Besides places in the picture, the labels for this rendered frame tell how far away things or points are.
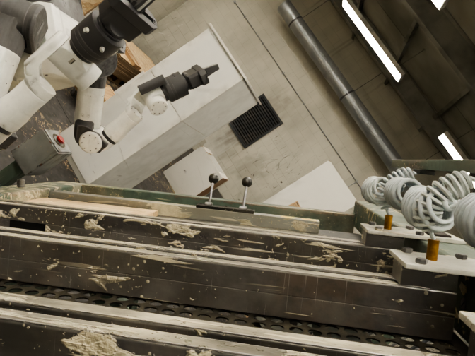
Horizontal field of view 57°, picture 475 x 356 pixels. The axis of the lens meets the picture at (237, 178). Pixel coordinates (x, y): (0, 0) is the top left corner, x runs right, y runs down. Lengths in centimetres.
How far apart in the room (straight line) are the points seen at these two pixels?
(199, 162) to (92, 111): 498
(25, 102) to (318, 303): 74
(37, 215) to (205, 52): 303
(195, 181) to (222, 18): 511
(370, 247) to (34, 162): 139
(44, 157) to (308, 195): 361
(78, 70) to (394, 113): 900
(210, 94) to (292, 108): 601
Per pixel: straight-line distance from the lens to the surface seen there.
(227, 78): 382
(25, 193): 157
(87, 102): 159
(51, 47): 102
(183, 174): 656
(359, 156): 954
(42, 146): 191
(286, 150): 956
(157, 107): 154
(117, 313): 45
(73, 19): 144
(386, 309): 68
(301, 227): 148
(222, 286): 67
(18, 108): 106
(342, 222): 173
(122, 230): 100
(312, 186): 505
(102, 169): 406
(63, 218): 106
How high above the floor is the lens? 167
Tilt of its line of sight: 7 degrees down
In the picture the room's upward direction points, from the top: 57 degrees clockwise
